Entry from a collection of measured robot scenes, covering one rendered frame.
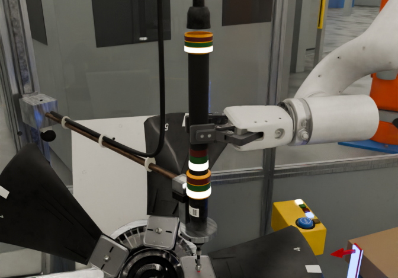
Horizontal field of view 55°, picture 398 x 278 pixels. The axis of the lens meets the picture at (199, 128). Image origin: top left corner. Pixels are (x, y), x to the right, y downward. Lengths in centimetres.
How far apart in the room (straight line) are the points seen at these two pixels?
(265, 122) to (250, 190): 99
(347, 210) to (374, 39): 124
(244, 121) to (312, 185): 111
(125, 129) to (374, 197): 122
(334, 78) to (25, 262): 76
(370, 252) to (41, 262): 87
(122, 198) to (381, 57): 68
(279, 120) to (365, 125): 16
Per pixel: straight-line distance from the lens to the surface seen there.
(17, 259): 97
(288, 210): 121
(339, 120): 70
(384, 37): 72
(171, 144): 84
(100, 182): 104
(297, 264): 87
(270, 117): 65
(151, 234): 82
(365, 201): 189
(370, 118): 73
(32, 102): 114
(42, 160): 79
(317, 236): 117
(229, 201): 160
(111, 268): 82
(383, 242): 130
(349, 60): 77
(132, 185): 104
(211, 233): 73
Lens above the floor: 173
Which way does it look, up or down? 22 degrees down
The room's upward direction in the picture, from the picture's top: straight up
